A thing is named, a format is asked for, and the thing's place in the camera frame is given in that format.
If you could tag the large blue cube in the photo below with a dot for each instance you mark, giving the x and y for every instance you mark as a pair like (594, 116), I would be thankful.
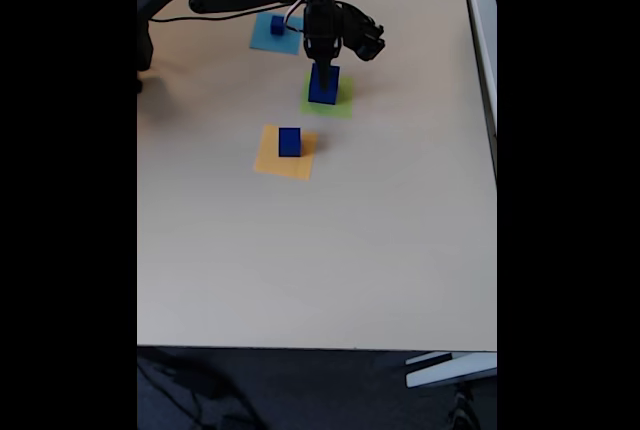
(315, 94)

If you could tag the small blue cube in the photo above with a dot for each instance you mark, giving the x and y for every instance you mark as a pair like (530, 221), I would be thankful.
(277, 26)

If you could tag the medium blue cube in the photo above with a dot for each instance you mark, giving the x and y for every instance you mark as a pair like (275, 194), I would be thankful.
(289, 142)

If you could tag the green paper square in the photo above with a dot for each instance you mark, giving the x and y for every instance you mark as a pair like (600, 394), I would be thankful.
(345, 105)

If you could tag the blue paper square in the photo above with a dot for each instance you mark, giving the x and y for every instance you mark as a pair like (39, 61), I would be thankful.
(260, 40)

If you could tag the orange paper square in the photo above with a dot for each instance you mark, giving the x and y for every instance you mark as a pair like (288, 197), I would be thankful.
(267, 160)

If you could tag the white neighbouring desk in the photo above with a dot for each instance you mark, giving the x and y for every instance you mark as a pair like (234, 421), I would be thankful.
(487, 50)

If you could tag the white table foot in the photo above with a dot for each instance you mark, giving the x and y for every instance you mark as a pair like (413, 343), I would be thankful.
(450, 370)

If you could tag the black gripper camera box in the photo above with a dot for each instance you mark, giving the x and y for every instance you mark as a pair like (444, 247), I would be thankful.
(367, 40)

